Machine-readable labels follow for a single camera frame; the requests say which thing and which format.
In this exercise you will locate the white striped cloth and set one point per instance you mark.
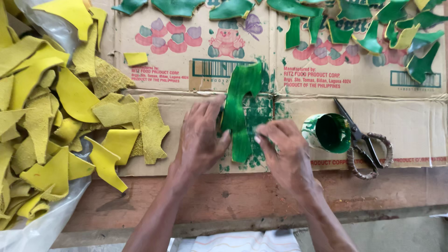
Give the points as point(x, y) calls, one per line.
point(238, 242)

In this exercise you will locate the green painted leather cutout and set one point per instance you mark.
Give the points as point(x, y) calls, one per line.
point(235, 105)

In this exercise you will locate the pile of yellow leather scraps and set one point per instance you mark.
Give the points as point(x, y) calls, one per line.
point(38, 105)

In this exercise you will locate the green paint cup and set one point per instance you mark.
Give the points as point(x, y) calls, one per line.
point(329, 134)

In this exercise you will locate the small yellow leather rectangle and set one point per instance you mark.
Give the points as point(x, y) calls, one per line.
point(135, 58)

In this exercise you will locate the spread of drying green pieces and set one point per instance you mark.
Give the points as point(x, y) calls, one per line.
point(353, 12)

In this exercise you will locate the clear plastic bag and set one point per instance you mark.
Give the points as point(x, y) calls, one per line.
point(38, 232)

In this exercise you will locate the person's left hand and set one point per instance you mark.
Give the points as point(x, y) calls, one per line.
point(199, 143)

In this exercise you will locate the flattened printed cardboard sheet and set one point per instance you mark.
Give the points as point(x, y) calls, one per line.
point(175, 112)

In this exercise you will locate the person's right hand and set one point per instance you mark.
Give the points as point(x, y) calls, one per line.
point(290, 157)

